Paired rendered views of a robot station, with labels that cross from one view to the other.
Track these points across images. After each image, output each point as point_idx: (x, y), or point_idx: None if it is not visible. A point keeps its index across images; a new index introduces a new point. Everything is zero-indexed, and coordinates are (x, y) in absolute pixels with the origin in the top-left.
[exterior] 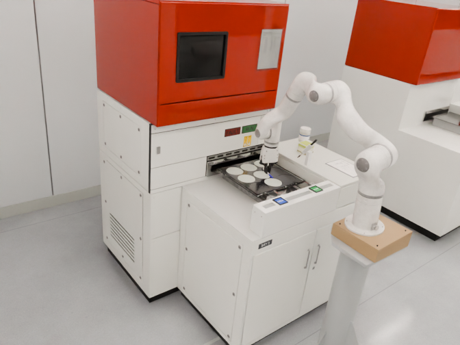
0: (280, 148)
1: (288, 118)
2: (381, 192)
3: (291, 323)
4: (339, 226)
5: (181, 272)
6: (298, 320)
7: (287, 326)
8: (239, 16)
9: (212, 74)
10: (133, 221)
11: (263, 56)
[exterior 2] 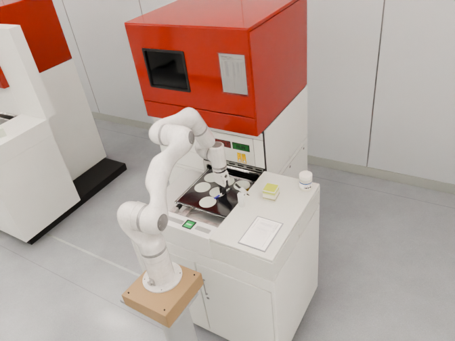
0: (267, 180)
1: (205, 148)
2: (141, 252)
3: (217, 334)
4: None
5: None
6: (223, 337)
7: (210, 331)
8: (191, 38)
9: (180, 86)
10: None
11: (227, 80)
